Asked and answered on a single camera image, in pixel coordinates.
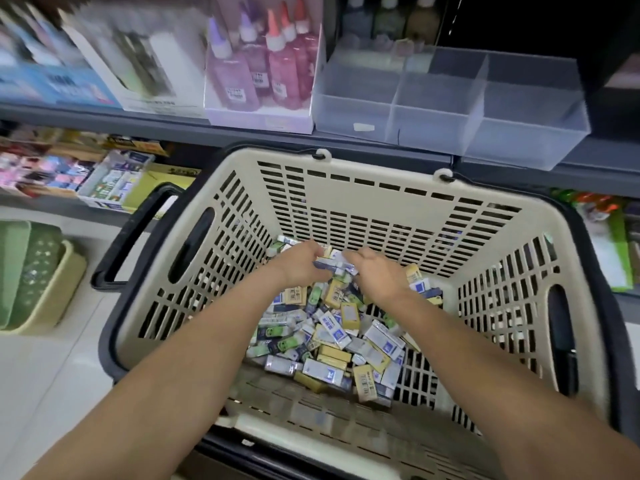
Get person's left hand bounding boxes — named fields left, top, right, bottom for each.
left=265, top=239, right=331, bottom=291

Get person's right hand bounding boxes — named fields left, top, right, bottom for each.
left=343, top=247, right=413, bottom=306

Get pile of erasers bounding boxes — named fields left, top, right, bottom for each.
left=245, top=235, right=446, bottom=406

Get beige shopping basket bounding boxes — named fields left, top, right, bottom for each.
left=92, top=143, right=640, bottom=480

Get grey store shelves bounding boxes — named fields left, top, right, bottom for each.
left=0, top=0, right=640, bottom=326

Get person's left forearm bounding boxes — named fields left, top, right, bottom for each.
left=25, top=269, right=301, bottom=480

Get person's right forearm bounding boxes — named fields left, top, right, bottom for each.
left=385, top=285, right=640, bottom=480

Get pink glue display box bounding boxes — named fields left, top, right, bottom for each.
left=203, top=0, right=323, bottom=134

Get yellow empty display box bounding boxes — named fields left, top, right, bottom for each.
left=125, top=165, right=201, bottom=211

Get white eraser display box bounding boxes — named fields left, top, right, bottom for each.
left=78, top=149, right=156, bottom=211

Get white glue display box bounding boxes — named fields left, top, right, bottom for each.
left=60, top=0, right=211, bottom=121

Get yellow plastic basket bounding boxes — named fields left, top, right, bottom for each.
left=0, top=239, right=89, bottom=336

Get green plastic basket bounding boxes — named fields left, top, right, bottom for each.
left=0, top=219, right=63, bottom=331

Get clear plastic divider tray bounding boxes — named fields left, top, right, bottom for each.
left=312, top=45, right=593, bottom=172

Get pink glue bottle orange cap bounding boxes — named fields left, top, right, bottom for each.
left=295, top=0, right=323, bottom=71
left=265, top=9, right=304, bottom=111
left=280, top=3, right=316, bottom=96

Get pink glue bottle purple cap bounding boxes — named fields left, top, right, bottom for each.
left=207, top=17, right=263, bottom=111
left=238, top=9, right=271, bottom=96

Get translucent glue bottle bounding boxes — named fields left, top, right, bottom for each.
left=405, top=0, right=441, bottom=51
left=372, top=0, right=406, bottom=48
left=340, top=0, right=373, bottom=46

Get row of clear glue bottles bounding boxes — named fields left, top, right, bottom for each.
left=105, top=25, right=176, bottom=96

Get pink stationery packets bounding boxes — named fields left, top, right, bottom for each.
left=0, top=145, right=101, bottom=196

